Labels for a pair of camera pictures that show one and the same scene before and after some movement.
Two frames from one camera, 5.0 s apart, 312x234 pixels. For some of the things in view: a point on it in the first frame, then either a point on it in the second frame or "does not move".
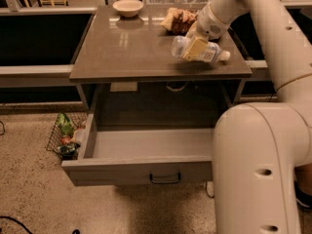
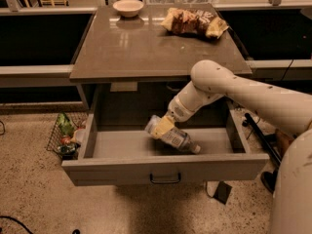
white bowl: [128, 7] does not move
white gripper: [210, 25] -> [177, 112]
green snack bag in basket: [64, 124] does not move
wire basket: [64, 127] does not move
